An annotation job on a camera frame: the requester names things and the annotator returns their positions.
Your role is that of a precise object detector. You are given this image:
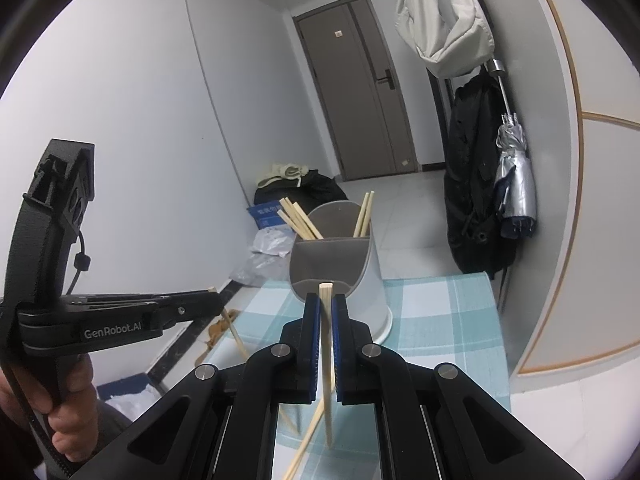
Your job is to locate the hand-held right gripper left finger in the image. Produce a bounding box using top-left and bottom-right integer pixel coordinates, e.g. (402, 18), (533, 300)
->
(70, 294), (323, 480)

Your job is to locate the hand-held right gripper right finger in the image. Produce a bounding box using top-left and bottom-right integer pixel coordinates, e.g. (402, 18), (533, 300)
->
(331, 294), (581, 480)

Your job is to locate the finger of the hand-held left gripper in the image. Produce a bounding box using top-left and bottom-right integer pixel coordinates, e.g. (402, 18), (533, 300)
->
(67, 290), (224, 332)

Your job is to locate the light wooden chopstick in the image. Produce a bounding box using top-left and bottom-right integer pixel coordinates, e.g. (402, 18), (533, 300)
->
(318, 282), (335, 446)
(276, 210), (312, 241)
(282, 401), (326, 480)
(208, 286), (301, 435)
(353, 192), (370, 238)
(292, 202), (325, 239)
(280, 198), (318, 240)
(360, 191), (375, 237)

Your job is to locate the white grey utensil holder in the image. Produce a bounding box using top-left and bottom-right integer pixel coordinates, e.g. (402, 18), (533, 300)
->
(288, 200), (394, 346)

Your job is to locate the person's left hand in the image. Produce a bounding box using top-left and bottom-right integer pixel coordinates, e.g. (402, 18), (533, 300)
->
(0, 352), (97, 463)

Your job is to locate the grey plastic mail bag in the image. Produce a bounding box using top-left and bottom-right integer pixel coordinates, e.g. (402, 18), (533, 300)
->
(250, 227), (296, 258)
(230, 252), (291, 288)

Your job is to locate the teal checked tablecloth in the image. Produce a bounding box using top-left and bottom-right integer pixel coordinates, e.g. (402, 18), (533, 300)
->
(200, 271), (511, 480)

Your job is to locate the dark blue container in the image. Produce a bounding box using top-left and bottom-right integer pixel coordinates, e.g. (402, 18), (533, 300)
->
(96, 379), (158, 401)

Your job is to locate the blue cardboard box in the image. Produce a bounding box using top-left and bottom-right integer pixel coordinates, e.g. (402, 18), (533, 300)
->
(246, 201), (291, 231)

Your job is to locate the white plastic bag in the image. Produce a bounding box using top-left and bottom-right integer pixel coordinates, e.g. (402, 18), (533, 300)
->
(107, 385), (168, 423)

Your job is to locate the black bag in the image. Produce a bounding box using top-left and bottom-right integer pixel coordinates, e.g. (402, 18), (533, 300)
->
(253, 170), (349, 206)

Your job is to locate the beige cloth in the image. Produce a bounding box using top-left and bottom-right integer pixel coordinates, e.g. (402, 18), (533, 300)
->
(257, 162), (308, 188)

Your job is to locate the black hanging jacket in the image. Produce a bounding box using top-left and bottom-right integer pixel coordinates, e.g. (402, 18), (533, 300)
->
(444, 70), (518, 281)

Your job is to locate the silver folded umbrella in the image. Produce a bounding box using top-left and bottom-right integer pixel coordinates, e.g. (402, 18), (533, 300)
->
(486, 58), (538, 238)

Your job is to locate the grey brown door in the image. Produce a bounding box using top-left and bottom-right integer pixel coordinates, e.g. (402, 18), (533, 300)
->
(292, 0), (418, 182)

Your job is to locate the white cabinet with wooden trim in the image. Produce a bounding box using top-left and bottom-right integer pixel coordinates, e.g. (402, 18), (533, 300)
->
(507, 0), (640, 376)

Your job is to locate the white hanging bag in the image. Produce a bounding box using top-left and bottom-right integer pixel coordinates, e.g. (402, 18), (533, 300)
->
(395, 0), (496, 79)

